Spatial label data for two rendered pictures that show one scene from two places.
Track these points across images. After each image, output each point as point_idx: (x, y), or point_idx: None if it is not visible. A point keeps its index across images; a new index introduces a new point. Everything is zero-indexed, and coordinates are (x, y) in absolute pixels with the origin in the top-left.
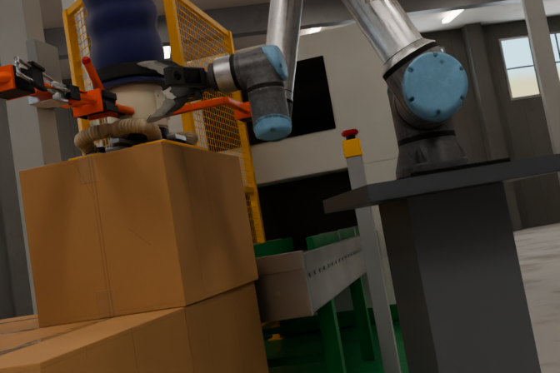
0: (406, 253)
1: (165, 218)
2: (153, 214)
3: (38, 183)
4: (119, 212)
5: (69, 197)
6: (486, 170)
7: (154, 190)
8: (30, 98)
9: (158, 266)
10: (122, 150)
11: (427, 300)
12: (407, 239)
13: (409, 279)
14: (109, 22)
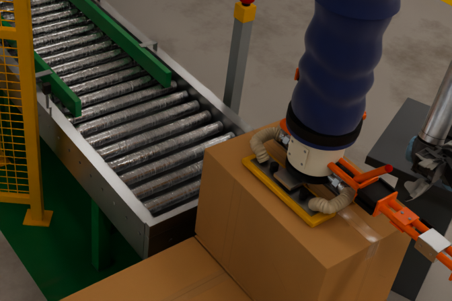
0: (435, 202)
1: (399, 260)
2: (395, 260)
3: (337, 271)
4: (378, 267)
5: (353, 271)
6: None
7: (402, 247)
8: (436, 259)
9: (383, 286)
10: (397, 230)
11: (446, 230)
12: (444, 199)
13: (428, 212)
14: (362, 97)
